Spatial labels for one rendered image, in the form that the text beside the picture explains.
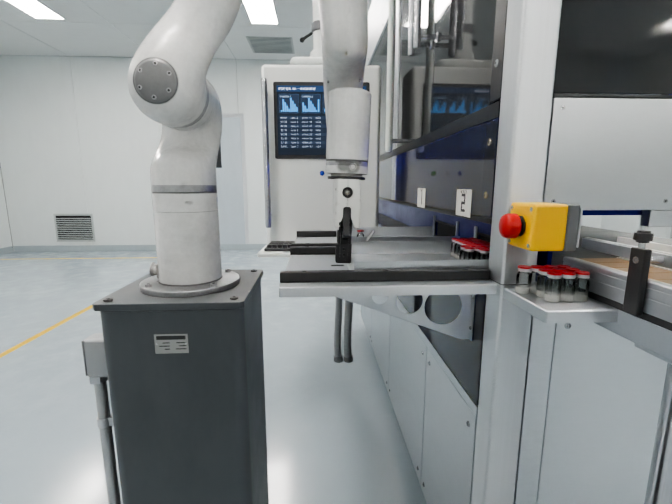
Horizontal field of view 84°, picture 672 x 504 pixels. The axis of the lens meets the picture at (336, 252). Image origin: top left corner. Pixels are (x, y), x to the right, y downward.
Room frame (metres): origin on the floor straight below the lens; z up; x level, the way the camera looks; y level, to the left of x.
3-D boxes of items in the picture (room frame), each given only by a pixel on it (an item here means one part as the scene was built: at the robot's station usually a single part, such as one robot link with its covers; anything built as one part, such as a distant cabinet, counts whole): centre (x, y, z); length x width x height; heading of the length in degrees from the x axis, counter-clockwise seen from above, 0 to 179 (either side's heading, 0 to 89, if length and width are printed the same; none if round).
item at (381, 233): (1.18, -0.18, 0.90); 0.34 x 0.26 x 0.04; 93
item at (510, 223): (0.59, -0.28, 0.99); 0.04 x 0.04 x 0.04; 3
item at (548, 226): (0.60, -0.33, 0.99); 0.08 x 0.07 x 0.07; 93
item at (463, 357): (1.70, -0.24, 0.73); 1.98 x 0.01 x 0.25; 3
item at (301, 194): (1.74, 0.06, 1.19); 0.50 x 0.19 x 0.78; 91
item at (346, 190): (0.76, -0.02, 1.03); 0.10 x 0.08 x 0.11; 3
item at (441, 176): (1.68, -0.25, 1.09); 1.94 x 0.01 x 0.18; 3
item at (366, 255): (0.84, -0.20, 0.90); 0.34 x 0.26 x 0.04; 94
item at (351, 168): (0.76, -0.02, 1.09); 0.09 x 0.08 x 0.03; 3
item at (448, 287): (1.01, -0.12, 0.87); 0.70 x 0.48 x 0.02; 3
